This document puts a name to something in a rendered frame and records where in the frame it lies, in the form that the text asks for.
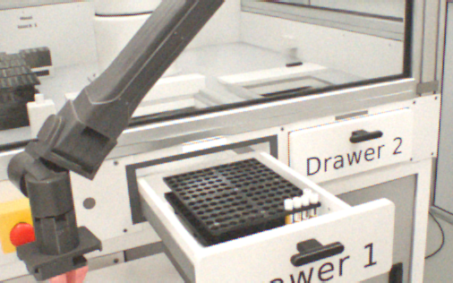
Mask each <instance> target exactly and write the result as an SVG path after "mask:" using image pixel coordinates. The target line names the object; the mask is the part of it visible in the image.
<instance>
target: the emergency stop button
mask: <svg viewBox="0 0 453 283"><path fill-rule="evenodd" d="M10 232H11V233H10V240H11V243H12V245H13V246H15V247H17V246H19V245H21V244H25V243H30V242H33V241H35V236H34V227H33V226H32V225H31V224H29V223H20V224H18V225H16V226H14V227H13V228H12V230H10Z"/></svg>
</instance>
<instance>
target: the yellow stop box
mask: <svg viewBox="0 0 453 283"><path fill-rule="evenodd" d="M20 223H29V224H31V225H32V226H33V221H32V216H31V211H30V204H29V199H28V198H21V199H18V200H14V201H10V202H0V245H1V247H2V251H3V254H8V253H13V252H15V253H16V247H15V246H13V245H12V243H11V240H10V233H11V232H10V230H12V228H13V227H14V226H16V225H18V224H20Z"/></svg>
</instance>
